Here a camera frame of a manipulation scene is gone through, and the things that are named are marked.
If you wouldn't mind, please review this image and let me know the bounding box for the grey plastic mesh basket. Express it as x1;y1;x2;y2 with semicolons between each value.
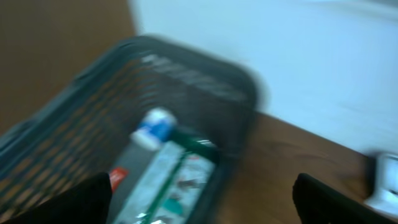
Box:
1;36;257;223

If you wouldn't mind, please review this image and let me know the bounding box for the white barcode scanner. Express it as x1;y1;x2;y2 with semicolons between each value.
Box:
365;153;397;218

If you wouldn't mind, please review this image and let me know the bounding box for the red coffee stick sachet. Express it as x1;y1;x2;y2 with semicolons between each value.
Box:
109;167;129;192

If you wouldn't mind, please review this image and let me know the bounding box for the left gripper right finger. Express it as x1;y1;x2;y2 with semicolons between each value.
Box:
292;173;395;224

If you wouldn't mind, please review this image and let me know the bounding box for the green white glove package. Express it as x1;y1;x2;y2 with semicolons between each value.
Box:
107;131;220;224

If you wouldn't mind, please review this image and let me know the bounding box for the blue white yogurt cup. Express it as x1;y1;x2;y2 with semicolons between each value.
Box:
130;108;177;151

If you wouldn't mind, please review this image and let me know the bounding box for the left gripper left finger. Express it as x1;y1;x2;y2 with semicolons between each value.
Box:
4;172;113;224

